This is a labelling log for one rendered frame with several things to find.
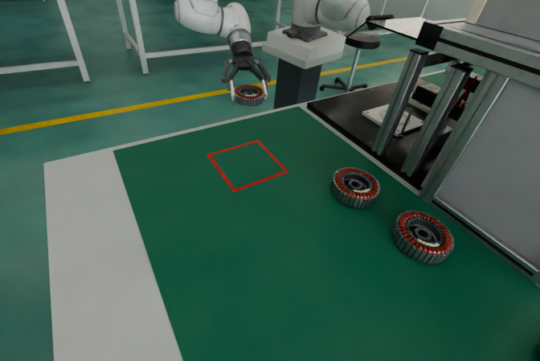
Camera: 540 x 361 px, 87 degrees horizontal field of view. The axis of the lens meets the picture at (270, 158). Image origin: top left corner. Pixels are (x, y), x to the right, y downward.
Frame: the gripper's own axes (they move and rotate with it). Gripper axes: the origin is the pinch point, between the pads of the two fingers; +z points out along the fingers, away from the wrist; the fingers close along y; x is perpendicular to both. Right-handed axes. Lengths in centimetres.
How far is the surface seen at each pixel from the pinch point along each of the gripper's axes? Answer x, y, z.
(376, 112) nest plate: 10.7, -40.2, 16.7
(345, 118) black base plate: 9.9, -28.5, 17.7
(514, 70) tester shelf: 55, -33, 35
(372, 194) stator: 28, -18, 48
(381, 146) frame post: 21.7, -29.1, 33.6
